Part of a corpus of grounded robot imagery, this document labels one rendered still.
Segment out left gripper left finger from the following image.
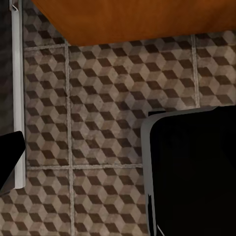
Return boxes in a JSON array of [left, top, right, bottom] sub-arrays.
[[0, 131, 26, 189]]

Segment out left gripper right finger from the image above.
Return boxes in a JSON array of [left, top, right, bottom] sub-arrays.
[[220, 131, 236, 170]]

